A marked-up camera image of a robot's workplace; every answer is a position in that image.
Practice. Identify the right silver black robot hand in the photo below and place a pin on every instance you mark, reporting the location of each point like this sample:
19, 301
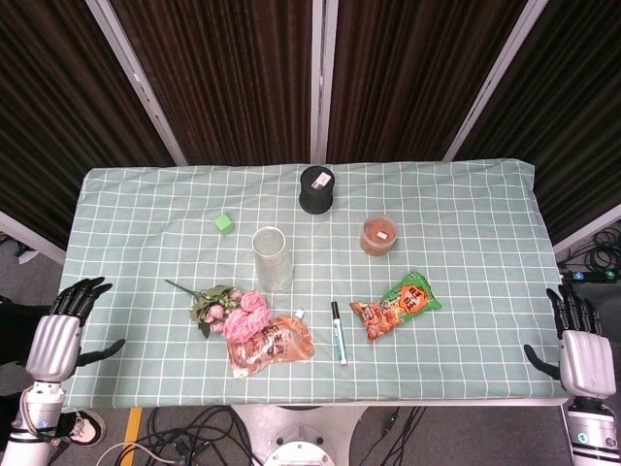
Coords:
584, 361

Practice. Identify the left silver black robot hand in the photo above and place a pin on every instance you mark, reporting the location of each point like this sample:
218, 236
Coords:
51, 344

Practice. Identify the pink flower bouquet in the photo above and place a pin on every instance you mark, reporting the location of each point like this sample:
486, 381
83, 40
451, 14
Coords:
242, 315

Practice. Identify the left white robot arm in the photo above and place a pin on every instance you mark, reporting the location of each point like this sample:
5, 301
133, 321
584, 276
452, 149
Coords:
29, 417

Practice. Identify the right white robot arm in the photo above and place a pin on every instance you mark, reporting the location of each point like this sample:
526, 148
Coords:
592, 427

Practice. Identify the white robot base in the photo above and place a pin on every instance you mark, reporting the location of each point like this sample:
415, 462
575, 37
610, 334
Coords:
301, 432

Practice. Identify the green checkered tablecloth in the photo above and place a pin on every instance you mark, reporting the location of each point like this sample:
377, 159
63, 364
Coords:
436, 349

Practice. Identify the clear glass tumbler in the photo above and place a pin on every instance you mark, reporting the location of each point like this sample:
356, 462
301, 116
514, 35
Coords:
274, 269

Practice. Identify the black white sneaker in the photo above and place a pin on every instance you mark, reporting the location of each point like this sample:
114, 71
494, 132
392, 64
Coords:
89, 429

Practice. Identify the yellow floor tape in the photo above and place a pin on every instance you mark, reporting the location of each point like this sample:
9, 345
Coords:
133, 424

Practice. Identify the green orange snack bag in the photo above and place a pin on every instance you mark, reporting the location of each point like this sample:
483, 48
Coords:
393, 308

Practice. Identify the green cube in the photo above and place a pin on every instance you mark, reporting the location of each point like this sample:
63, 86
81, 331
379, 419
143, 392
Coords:
224, 224

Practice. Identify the orange spouted sauce pouch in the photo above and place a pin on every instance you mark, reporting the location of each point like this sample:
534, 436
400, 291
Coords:
271, 347

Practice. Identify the dark brown partition panel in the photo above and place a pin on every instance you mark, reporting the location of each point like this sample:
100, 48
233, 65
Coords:
572, 111
53, 107
417, 73
228, 73

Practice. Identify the clear jar of rubber bands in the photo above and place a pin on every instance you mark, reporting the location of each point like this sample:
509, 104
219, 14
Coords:
378, 240

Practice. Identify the green white marker pen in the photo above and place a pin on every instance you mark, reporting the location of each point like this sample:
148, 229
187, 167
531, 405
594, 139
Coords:
338, 335

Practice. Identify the black mesh pen holder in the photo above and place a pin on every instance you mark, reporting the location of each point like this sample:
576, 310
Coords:
315, 196

